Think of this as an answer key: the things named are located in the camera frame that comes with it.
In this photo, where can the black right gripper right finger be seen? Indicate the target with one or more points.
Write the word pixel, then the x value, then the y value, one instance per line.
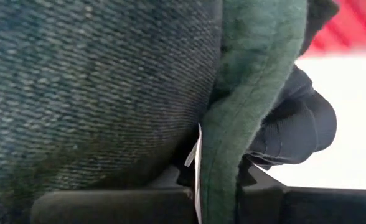
pixel 310 207

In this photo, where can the red plastic bin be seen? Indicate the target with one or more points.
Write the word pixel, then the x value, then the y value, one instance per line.
pixel 351 25

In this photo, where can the green button shirt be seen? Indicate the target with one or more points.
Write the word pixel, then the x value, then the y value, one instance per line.
pixel 248 77

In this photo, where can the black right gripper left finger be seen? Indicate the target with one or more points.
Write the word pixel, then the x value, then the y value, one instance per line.
pixel 114 208

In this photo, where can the dark navy garment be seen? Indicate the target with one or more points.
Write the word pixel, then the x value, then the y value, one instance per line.
pixel 295 130

